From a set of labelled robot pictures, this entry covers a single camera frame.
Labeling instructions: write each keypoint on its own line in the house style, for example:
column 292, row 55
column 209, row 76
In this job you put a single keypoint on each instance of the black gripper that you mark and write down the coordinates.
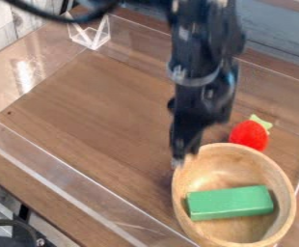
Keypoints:
column 197, row 107

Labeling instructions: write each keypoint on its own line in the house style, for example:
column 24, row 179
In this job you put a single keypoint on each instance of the green rectangular block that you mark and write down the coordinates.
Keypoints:
column 228, row 203

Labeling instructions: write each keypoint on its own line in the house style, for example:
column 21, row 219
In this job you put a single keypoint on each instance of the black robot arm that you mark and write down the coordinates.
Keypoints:
column 206, row 40

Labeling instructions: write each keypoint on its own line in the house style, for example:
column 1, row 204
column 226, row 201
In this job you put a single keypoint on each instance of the brown wooden bowl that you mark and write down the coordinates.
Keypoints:
column 222, row 166

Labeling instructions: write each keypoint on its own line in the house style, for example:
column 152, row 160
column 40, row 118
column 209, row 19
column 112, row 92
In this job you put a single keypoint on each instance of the red plush strawberry toy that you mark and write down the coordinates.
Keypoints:
column 250, row 133

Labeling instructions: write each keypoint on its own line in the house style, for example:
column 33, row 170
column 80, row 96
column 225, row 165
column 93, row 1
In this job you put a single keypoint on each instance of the black metal clamp stand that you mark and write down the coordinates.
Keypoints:
column 17, row 233

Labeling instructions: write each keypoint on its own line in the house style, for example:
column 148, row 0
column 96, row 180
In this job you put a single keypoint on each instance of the clear acrylic front wall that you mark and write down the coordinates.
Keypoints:
column 82, row 208

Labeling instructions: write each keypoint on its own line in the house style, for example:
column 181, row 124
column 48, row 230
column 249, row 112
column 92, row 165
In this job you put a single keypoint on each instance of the clear acrylic corner bracket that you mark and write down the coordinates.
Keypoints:
column 90, row 37

